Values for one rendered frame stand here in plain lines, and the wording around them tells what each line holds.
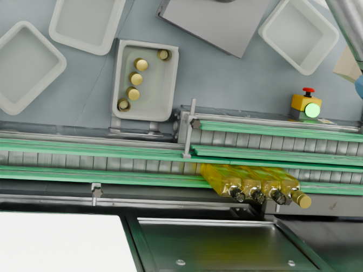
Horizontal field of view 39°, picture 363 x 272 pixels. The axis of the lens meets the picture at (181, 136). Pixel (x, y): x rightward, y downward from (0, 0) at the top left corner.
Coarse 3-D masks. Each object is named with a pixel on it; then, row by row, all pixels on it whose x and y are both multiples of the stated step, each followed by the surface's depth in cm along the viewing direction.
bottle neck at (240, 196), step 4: (232, 188) 132; (236, 188) 131; (228, 192) 133; (232, 192) 131; (236, 192) 129; (240, 192) 129; (232, 196) 130; (236, 196) 129; (240, 196) 131; (244, 196) 129; (236, 200) 129; (240, 200) 130
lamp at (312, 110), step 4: (308, 104) 162; (312, 104) 161; (308, 108) 161; (312, 108) 160; (316, 108) 160; (308, 112) 161; (312, 112) 160; (316, 112) 161; (308, 116) 163; (312, 116) 161; (316, 116) 162
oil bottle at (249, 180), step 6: (234, 168) 145; (240, 168) 146; (246, 168) 146; (240, 174) 140; (246, 174) 141; (252, 174) 141; (246, 180) 136; (252, 180) 136; (258, 180) 137; (246, 186) 135; (252, 186) 135; (258, 186) 135; (246, 192) 135; (246, 198) 136
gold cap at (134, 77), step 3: (132, 72) 151; (135, 72) 150; (129, 75) 151; (132, 75) 148; (135, 75) 148; (138, 75) 148; (129, 78) 151; (132, 78) 148; (135, 78) 148; (138, 78) 148; (141, 78) 148; (132, 81) 148; (135, 81) 148; (138, 81) 148; (141, 81) 148; (135, 84) 148; (138, 84) 149
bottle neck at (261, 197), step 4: (252, 188) 134; (256, 188) 134; (252, 192) 133; (256, 192) 132; (260, 192) 132; (252, 196) 133; (256, 196) 130; (260, 196) 133; (264, 196) 131; (256, 200) 130; (260, 200) 132; (264, 200) 131; (260, 204) 131
